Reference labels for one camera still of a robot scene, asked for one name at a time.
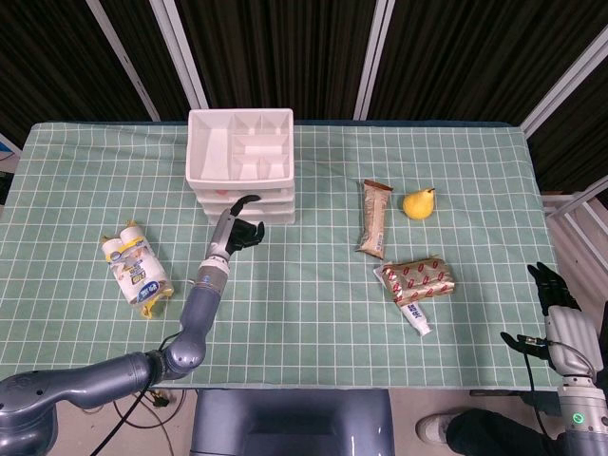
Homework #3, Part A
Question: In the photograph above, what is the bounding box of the black trouser leg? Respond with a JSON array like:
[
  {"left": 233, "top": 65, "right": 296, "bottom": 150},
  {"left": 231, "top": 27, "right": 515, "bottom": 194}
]
[{"left": 445, "top": 407, "right": 564, "bottom": 456}]

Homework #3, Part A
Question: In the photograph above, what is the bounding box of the white metal frame post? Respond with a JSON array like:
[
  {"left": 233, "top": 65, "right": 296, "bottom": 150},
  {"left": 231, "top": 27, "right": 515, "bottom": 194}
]
[
  {"left": 85, "top": 0, "right": 162, "bottom": 121},
  {"left": 519, "top": 22, "right": 608, "bottom": 140},
  {"left": 148, "top": 0, "right": 211, "bottom": 111},
  {"left": 352, "top": 0, "right": 396, "bottom": 121}
]

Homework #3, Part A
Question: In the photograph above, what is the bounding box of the green checked tablecloth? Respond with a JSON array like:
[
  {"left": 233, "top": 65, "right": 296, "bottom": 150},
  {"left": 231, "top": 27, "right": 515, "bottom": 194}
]
[{"left": 0, "top": 120, "right": 579, "bottom": 392}]

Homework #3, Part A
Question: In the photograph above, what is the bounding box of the black cable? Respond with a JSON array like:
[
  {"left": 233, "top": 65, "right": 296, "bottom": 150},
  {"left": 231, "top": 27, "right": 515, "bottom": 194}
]
[
  {"left": 91, "top": 387, "right": 149, "bottom": 456},
  {"left": 522, "top": 349, "right": 550, "bottom": 438}
]

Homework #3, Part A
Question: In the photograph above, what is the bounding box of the blue-grey robot torso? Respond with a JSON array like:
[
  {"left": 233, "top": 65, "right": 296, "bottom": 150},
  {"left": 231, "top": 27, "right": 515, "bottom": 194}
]
[{"left": 189, "top": 389, "right": 396, "bottom": 456}]

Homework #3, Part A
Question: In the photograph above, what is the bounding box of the gold red snack package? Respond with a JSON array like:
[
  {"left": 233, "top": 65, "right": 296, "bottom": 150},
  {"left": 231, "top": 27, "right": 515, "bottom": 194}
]
[{"left": 380, "top": 256, "right": 458, "bottom": 306}]

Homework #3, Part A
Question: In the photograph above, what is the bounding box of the white toothpaste tube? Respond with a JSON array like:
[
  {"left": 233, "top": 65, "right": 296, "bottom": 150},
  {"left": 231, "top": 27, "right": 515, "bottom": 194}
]
[{"left": 371, "top": 263, "right": 435, "bottom": 339}]

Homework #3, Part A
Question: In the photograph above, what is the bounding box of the white yellow bottle pack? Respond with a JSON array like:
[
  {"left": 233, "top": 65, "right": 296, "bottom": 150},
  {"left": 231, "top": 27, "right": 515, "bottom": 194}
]
[{"left": 100, "top": 218, "right": 175, "bottom": 320}]

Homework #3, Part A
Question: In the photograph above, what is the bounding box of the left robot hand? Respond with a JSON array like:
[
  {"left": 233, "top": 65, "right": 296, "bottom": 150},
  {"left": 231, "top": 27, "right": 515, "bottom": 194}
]
[{"left": 207, "top": 193, "right": 267, "bottom": 262}]

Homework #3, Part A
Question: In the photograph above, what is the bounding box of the black pleated curtain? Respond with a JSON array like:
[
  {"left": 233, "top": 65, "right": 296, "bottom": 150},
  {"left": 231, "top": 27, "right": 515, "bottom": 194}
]
[{"left": 0, "top": 0, "right": 608, "bottom": 194}]

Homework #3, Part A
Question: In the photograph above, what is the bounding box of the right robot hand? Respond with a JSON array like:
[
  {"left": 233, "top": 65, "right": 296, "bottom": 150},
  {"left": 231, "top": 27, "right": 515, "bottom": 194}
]
[{"left": 500, "top": 260, "right": 606, "bottom": 380}]

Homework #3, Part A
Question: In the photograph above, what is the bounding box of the white plastic drawer organizer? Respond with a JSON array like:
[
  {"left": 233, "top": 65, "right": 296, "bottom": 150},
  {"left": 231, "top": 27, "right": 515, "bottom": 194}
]
[{"left": 186, "top": 107, "right": 298, "bottom": 226}]

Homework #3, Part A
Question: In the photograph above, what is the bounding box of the white shoe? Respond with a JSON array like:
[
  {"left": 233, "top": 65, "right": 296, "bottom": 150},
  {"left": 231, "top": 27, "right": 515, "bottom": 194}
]
[{"left": 415, "top": 411, "right": 460, "bottom": 446}]

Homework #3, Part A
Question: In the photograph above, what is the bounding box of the yellow pear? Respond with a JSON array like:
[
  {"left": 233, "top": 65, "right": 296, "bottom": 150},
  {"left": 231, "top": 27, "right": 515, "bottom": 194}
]
[{"left": 402, "top": 187, "right": 438, "bottom": 221}]

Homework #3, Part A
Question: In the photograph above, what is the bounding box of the brown snack bar wrapper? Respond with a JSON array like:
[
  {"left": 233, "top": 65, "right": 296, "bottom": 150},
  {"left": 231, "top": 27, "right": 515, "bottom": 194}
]
[{"left": 355, "top": 179, "right": 395, "bottom": 260}]

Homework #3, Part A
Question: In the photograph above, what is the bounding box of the white metal rack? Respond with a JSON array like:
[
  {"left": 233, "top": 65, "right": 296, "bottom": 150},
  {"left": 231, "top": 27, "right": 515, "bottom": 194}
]
[{"left": 540, "top": 174, "right": 608, "bottom": 282}]

